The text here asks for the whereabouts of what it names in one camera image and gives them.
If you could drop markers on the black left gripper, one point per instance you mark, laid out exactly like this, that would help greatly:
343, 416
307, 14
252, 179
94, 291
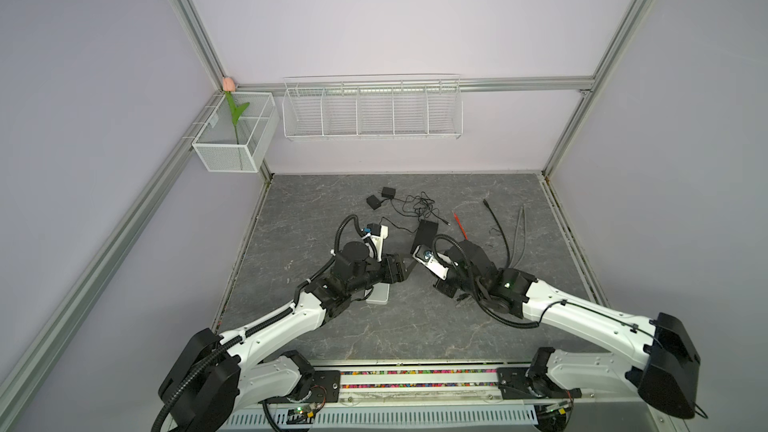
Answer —
399, 275

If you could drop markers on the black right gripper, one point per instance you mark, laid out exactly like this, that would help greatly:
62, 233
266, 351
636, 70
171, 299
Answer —
441, 285

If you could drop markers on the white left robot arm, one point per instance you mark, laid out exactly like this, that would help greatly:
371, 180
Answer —
216, 373

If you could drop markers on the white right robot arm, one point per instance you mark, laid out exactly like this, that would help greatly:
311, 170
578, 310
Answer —
663, 362

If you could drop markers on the black power adapter near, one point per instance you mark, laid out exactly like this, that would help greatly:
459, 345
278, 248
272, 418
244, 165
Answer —
373, 202

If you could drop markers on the black power adapter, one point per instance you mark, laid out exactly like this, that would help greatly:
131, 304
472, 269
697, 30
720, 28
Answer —
373, 202
388, 192

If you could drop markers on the black power adapter far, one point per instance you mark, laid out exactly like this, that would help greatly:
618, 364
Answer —
388, 192

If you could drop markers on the white mesh box basket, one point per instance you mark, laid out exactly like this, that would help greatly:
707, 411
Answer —
215, 143

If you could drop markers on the pink artificial tulip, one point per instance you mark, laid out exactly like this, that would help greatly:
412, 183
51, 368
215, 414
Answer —
229, 87

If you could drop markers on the white wire wall basket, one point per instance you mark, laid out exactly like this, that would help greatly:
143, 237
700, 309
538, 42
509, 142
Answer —
381, 106

